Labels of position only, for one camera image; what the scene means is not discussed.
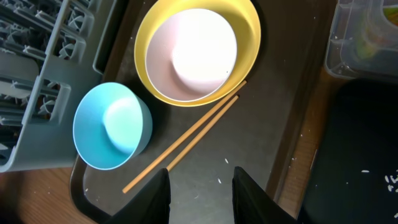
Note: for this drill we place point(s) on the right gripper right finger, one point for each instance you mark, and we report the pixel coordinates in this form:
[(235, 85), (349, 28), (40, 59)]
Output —
[(252, 205)]

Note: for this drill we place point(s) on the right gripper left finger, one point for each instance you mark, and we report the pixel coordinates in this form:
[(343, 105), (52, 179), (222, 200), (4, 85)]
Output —
[(150, 206)]

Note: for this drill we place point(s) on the light blue bowl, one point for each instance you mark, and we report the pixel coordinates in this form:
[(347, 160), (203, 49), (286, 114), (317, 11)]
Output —
[(111, 126)]

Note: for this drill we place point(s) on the pink white bowl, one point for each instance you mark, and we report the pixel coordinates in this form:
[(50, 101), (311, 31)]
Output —
[(191, 55)]

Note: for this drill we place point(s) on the green snack wrapper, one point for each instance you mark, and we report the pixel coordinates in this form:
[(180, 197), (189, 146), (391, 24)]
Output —
[(378, 32)]

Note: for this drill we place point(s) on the black waste tray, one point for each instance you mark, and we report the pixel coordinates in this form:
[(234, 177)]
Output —
[(354, 176)]

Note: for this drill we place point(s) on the grey plastic dishwasher rack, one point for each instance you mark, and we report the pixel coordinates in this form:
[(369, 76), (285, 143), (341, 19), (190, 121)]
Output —
[(52, 54)]

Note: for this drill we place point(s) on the clear plastic waste bin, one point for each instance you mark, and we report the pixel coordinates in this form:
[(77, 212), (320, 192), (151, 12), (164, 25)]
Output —
[(341, 60)]

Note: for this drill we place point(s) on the upper wooden chopstick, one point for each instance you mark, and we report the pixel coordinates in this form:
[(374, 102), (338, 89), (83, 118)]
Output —
[(181, 139)]

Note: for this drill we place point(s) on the wooden chopstick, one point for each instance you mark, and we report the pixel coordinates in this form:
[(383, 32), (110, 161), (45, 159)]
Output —
[(181, 139), (201, 134)]

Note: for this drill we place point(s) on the lower wooden chopstick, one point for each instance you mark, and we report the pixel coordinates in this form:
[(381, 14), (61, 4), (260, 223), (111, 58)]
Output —
[(201, 134)]

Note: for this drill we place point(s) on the dark brown serving tray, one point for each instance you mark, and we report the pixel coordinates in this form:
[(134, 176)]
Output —
[(257, 133)]

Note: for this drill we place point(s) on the yellow round plate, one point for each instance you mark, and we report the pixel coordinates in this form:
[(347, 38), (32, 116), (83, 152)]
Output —
[(243, 18)]

